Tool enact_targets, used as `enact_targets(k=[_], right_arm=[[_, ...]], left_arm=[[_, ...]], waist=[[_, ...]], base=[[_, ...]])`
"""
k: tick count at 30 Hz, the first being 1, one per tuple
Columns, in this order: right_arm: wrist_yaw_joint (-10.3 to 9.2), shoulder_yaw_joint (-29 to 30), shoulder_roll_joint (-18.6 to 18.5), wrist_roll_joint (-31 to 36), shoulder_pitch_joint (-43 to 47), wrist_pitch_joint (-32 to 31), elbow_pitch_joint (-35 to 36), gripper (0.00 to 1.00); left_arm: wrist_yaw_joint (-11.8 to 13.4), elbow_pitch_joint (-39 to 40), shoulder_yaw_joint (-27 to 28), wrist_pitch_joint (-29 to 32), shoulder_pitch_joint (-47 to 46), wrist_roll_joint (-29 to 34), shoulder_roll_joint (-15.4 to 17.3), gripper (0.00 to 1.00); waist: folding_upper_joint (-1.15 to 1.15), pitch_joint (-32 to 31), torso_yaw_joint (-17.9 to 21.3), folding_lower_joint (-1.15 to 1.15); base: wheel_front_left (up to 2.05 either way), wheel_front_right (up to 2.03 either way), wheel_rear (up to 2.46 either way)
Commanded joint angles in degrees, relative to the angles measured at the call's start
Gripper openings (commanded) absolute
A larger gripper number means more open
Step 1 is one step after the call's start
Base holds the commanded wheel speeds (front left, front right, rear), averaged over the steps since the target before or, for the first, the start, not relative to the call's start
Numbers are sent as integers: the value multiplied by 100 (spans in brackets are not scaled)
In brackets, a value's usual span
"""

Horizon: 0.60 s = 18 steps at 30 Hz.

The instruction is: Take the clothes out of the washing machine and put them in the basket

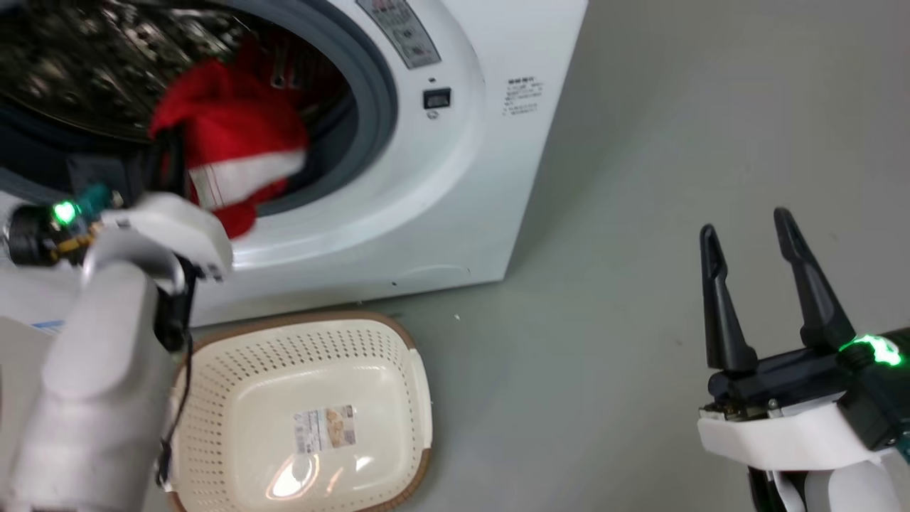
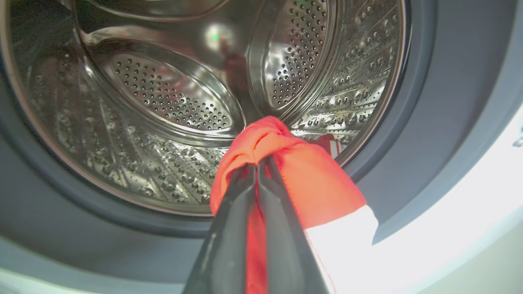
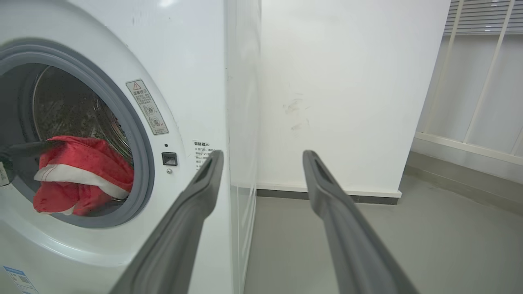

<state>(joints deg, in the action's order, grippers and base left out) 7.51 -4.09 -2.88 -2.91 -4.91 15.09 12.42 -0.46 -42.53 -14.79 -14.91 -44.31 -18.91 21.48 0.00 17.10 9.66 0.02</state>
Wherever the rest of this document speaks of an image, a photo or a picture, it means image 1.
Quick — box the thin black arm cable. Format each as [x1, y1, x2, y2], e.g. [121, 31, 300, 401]
[155, 333, 196, 493]

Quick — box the white front-load washing machine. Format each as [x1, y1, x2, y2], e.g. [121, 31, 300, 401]
[0, 0, 589, 335]

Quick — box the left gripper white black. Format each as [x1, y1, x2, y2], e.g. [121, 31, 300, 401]
[4, 128, 235, 353]

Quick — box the paper product label sticker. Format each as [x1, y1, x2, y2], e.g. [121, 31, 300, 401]
[293, 405, 357, 454]

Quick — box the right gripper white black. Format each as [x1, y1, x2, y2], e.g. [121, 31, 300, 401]
[697, 207, 910, 473]

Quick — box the grey rubber door gasket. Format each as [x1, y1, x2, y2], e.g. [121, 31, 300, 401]
[0, 0, 399, 218]

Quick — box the red garment with white stripe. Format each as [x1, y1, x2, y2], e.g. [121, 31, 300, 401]
[148, 41, 311, 240]

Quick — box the cream perforated plastic laundry basket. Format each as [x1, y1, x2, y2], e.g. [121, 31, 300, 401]
[164, 311, 434, 512]

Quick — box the grey instruction label sticker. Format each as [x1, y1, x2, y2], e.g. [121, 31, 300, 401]
[355, 0, 442, 70]

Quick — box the perforated steel washer drum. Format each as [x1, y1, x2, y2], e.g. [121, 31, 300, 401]
[0, 0, 356, 146]

